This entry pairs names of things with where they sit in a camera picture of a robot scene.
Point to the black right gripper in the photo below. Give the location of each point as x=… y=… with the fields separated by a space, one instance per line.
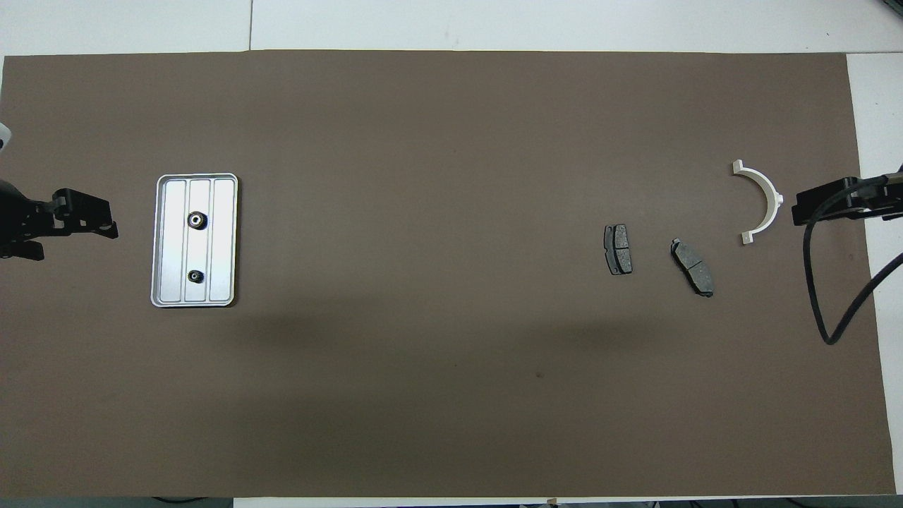
x=882 y=201

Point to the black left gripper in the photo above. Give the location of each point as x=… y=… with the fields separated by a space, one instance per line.
x=21 y=219

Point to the silver metal tray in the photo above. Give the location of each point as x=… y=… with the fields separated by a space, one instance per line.
x=176 y=240

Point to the elongated dark brake pad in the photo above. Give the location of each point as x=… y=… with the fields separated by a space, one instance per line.
x=695 y=268

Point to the rectangular dark brake pad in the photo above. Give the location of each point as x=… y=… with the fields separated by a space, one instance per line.
x=619 y=250

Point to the brown table mat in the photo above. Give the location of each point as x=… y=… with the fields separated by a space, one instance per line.
x=451 y=353

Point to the white semicircular clamp bracket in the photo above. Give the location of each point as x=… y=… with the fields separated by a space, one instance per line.
x=765 y=190

